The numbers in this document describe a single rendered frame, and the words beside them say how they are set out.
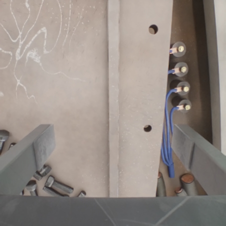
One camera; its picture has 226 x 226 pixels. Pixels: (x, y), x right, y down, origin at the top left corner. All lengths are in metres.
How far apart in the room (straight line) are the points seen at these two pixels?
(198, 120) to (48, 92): 0.36
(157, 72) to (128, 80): 0.04
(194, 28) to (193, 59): 0.07
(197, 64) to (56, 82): 0.32
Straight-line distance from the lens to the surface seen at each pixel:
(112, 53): 0.23
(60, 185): 0.33
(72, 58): 0.26
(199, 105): 0.45
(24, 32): 0.29
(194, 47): 0.43
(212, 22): 0.33
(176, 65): 0.36
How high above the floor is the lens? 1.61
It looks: 74 degrees down
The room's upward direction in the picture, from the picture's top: 179 degrees counter-clockwise
